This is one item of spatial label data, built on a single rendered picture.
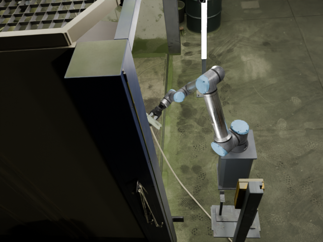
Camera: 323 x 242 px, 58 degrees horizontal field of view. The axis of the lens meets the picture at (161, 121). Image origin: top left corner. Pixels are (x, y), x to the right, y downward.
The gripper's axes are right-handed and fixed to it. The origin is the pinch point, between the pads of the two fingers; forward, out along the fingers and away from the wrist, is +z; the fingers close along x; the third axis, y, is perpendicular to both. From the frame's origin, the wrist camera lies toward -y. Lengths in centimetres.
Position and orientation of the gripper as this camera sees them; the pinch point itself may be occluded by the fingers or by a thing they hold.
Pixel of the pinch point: (149, 121)
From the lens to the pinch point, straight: 260.0
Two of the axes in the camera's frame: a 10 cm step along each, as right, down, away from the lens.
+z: -6.2, 7.5, -2.3
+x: -7.8, -6.0, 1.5
